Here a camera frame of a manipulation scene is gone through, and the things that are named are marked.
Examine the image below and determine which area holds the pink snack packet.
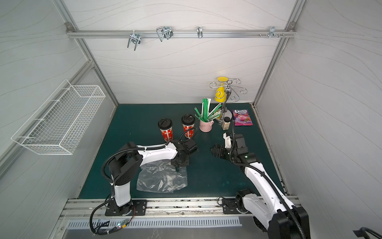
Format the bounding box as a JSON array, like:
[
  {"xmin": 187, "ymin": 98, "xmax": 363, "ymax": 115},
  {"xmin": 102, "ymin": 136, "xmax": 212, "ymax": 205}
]
[{"xmin": 233, "ymin": 110, "xmax": 253, "ymax": 126}]

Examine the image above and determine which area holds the horizontal aluminium rail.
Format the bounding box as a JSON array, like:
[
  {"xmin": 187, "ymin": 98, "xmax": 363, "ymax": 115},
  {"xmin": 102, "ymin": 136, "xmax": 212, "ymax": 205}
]
[{"xmin": 67, "ymin": 29, "xmax": 297, "ymax": 39}]

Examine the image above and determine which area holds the metal bracket hook right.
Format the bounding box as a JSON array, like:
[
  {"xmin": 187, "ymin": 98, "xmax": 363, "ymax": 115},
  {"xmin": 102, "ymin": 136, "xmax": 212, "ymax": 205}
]
[{"xmin": 259, "ymin": 26, "xmax": 285, "ymax": 38}]

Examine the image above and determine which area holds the clear plastic carrier bag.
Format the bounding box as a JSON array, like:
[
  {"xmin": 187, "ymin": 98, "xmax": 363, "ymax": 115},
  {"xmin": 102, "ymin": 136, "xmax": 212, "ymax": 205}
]
[{"xmin": 136, "ymin": 160, "xmax": 188, "ymax": 193}]

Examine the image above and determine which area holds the pink straw holder cup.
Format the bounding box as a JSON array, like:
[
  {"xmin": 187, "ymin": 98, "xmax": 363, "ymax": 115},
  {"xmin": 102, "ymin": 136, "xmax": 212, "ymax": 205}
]
[{"xmin": 199, "ymin": 120, "xmax": 214, "ymax": 132}]

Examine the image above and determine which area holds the metal u-bolt hook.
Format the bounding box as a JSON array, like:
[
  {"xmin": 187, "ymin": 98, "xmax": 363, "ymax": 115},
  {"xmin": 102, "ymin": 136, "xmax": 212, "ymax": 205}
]
[
  {"xmin": 127, "ymin": 32, "xmax": 141, "ymax": 51},
  {"xmin": 156, "ymin": 26, "xmax": 174, "ymax": 42}
]

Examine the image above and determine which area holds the metal u-bolt hook middle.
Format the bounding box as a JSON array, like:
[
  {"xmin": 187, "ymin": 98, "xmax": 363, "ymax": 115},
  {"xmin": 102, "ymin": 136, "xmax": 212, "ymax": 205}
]
[{"xmin": 156, "ymin": 26, "xmax": 174, "ymax": 42}]

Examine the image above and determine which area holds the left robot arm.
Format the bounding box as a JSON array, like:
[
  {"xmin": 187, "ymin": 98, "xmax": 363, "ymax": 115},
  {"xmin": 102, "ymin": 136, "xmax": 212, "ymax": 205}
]
[{"xmin": 101, "ymin": 139, "xmax": 198, "ymax": 208}]

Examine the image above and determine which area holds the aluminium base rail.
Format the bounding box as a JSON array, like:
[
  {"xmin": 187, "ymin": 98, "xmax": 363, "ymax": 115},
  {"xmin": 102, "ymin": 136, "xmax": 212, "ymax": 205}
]
[{"xmin": 59, "ymin": 197, "xmax": 228, "ymax": 220}]

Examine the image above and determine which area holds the white wire basket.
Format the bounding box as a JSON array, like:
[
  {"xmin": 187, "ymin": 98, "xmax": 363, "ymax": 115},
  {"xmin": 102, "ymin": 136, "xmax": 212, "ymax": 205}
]
[{"xmin": 11, "ymin": 80, "xmax": 105, "ymax": 155}]

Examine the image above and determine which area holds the small metal clip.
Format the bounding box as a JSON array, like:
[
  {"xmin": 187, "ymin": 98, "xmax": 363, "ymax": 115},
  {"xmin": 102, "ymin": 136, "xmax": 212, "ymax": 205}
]
[{"xmin": 197, "ymin": 26, "xmax": 203, "ymax": 39}]

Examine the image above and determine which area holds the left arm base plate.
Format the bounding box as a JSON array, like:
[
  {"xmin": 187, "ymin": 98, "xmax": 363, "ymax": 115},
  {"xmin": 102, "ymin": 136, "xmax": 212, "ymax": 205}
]
[{"xmin": 105, "ymin": 199, "xmax": 148, "ymax": 216}]

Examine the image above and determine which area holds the yellow hanging cup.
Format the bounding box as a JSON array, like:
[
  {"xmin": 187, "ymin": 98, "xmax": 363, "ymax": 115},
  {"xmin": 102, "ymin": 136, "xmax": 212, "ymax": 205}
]
[{"xmin": 215, "ymin": 76, "xmax": 229, "ymax": 103}]

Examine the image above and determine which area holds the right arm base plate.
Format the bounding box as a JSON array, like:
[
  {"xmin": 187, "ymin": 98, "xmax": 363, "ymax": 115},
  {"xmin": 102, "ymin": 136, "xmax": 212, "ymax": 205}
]
[{"xmin": 217, "ymin": 197, "xmax": 249, "ymax": 215}]

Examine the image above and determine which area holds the green straws bundle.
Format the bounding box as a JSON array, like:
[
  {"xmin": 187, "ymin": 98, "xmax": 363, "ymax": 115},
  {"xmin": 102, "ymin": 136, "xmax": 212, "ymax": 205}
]
[{"xmin": 195, "ymin": 98, "xmax": 222, "ymax": 122}]

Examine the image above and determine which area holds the white slotted cable duct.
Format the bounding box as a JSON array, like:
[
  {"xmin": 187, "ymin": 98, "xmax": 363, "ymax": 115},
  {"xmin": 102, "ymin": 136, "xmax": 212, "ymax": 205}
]
[{"xmin": 67, "ymin": 217, "xmax": 242, "ymax": 230}]

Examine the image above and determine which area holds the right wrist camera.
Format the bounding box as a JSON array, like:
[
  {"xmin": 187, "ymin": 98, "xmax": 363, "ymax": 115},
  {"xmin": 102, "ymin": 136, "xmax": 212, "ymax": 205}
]
[{"xmin": 223, "ymin": 133, "xmax": 232, "ymax": 149}]

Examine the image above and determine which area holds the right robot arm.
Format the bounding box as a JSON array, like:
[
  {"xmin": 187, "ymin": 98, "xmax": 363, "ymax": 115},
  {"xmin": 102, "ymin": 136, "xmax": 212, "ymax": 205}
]
[{"xmin": 211, "ymin": 133, "xmax": 311, "ymax": 239}]

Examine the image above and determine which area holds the metal u-bolt hook left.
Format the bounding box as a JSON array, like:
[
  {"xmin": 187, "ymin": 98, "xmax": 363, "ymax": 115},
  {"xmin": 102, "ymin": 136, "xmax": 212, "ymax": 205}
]
[{"xmin": 127, "ymin": 32, "xmax": 141, "ymax": 51}]

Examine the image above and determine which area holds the red paper cup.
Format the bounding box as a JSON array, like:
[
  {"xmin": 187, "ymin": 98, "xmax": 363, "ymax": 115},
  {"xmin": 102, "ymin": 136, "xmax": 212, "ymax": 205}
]
[
  {"xmin": 181, "ymin": 114, "xmax": 195, "ymax": 139},
  {"xmin": 158, "ymin": 118, "xmax": 173, "ymax": 142}
]

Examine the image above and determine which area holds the small brown bottle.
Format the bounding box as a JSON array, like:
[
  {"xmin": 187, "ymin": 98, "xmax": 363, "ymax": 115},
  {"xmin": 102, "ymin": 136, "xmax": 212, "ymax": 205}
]
[{"xmin": 221, "ymin": 117, "xmax": 231, "ymax": 130}]

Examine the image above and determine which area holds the metal spiral cup stand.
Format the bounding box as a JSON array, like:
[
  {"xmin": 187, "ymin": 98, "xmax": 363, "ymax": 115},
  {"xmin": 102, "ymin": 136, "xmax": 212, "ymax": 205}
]
[{"xmin": 209, "ymin": 78, "xmax": 248, "ymax": 123}]

